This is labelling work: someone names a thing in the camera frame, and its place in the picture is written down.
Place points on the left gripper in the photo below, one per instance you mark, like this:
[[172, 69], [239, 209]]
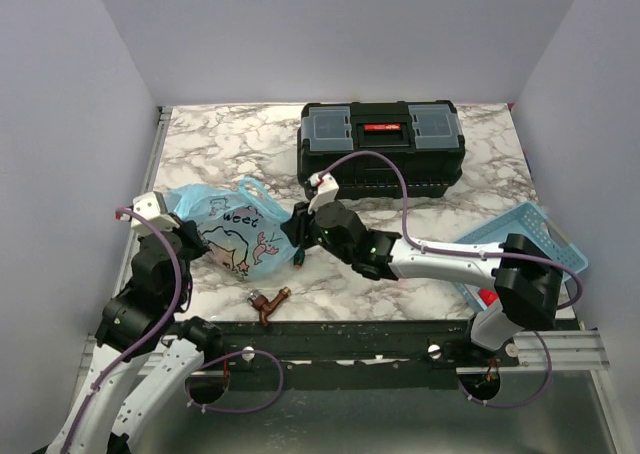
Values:
[[189, 230]]

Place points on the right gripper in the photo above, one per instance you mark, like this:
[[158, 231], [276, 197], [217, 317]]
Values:
[[296, 228]]

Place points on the light blue plastic bag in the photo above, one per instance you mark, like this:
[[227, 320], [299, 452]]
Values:
[[241, 228]]

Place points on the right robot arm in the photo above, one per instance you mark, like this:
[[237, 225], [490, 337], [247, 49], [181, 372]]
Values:
[[526, 281]]

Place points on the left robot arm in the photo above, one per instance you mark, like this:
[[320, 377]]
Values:
[[142, 355]]

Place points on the red fake strawberry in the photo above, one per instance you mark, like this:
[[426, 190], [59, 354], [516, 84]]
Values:
[[487, 296]]

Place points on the brown brass faucet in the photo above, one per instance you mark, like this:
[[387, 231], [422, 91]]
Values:
[[265, 307]]

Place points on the black plastic toolbox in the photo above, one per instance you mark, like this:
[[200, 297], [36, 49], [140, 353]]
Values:
[[424, 140]]

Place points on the light blue plastic basket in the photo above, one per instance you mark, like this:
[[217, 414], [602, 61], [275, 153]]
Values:
[[530, 220]]

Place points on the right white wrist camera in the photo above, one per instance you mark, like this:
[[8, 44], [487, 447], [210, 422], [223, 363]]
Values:
[[325, 189]]

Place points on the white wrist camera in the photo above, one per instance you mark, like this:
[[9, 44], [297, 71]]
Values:
[[152, 207], [325, 189]]

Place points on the green handled screwdriver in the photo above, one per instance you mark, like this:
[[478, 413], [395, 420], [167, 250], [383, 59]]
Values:
[[299, 259]]

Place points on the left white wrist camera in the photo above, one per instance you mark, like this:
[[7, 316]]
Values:
[[152, 207]]

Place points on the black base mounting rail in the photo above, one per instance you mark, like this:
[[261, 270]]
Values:
[[349, 355]]

